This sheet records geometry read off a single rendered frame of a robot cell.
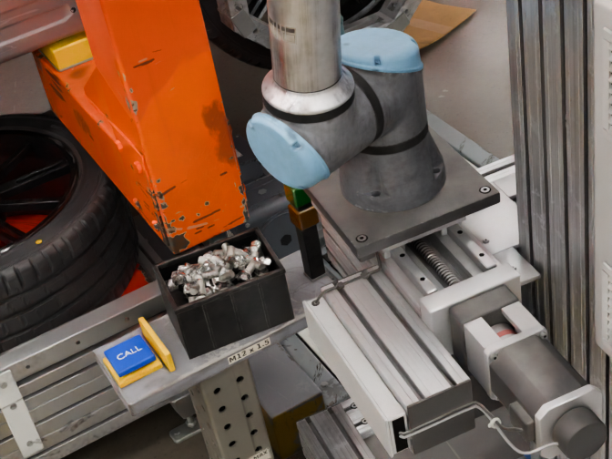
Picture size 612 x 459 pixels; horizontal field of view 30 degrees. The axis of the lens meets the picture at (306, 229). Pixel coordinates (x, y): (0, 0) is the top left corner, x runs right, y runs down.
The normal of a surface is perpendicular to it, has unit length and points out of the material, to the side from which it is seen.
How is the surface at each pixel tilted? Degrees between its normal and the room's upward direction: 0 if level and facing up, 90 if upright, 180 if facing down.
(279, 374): 0
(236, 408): 90
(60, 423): 90
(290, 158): 97
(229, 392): 90
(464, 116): 0
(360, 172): 72
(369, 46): 7
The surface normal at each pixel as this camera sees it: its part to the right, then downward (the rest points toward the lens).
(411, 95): 0.72, 0.33
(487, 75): -0.15, -0.78
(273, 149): -0.67, 0.62
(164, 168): 0.49, 0.47
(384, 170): -0.15, 0.35
